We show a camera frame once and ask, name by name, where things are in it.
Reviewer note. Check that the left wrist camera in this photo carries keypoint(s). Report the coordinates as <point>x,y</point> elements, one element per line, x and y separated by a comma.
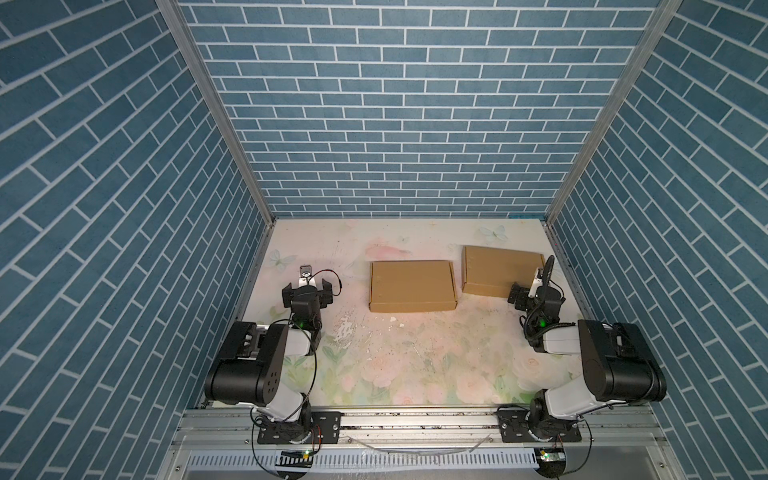
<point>306,276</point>

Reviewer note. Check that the right green circuit board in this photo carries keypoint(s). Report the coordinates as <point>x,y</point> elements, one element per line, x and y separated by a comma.
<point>550,455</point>

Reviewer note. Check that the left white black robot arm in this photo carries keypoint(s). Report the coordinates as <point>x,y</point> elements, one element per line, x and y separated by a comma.
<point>248,367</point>

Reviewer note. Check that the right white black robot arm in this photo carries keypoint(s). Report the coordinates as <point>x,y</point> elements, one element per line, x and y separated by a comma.
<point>617,365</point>

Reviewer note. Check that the aluminium corner post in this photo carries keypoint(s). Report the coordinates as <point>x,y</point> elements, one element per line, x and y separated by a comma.
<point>181,33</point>
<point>657,25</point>

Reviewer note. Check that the left aluminium corner post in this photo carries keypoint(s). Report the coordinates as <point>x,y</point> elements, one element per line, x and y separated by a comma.
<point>181,33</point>

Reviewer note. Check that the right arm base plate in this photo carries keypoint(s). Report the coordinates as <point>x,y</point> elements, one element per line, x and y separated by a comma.
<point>519,425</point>

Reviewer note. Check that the green circuit board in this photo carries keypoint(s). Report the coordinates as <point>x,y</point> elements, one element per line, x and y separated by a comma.
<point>294,459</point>
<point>550,455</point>

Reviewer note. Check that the left green circuit board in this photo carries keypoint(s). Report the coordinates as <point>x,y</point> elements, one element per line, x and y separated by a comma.
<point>294,459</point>

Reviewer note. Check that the cardboard box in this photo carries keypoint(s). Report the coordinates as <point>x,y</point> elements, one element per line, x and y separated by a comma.
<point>492,272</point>
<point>412,286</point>

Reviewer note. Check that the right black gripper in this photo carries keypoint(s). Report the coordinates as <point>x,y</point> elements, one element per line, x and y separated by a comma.
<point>523,292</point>

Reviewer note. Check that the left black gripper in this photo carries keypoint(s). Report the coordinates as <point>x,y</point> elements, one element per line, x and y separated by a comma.
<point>323,296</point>

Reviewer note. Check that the right aluminium corner post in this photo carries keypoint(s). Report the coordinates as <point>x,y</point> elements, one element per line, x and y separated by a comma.
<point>657,25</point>

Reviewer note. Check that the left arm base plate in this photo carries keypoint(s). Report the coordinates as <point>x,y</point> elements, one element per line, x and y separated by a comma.
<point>311,426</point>

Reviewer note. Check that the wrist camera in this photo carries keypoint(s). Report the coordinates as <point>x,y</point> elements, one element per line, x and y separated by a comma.
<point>536,283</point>
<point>306,276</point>

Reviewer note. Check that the aluminium mounting rail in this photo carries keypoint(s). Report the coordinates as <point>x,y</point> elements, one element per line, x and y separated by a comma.
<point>459,442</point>

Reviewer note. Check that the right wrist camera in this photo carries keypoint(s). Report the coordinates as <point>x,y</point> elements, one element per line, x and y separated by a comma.
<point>536,283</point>

